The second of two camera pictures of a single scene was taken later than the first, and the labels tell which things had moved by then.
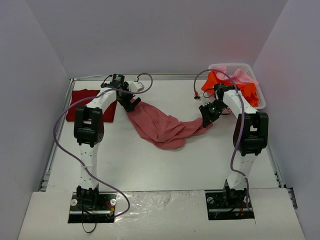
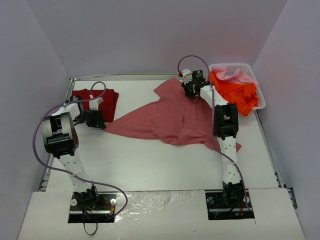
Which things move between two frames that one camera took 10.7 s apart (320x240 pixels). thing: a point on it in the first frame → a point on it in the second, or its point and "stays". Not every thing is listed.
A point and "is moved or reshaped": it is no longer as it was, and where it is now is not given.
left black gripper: (127, 100) → (94, 119)
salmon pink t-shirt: (165, 131) is moved or reshaped
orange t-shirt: (251, 91) stays
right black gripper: (208, 115) → (189, 88)
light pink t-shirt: (239, 76) stays
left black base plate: (92, 207) stays
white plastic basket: (231, 68) stays
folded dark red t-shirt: (108, 116) stays
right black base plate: (229, 204) stays
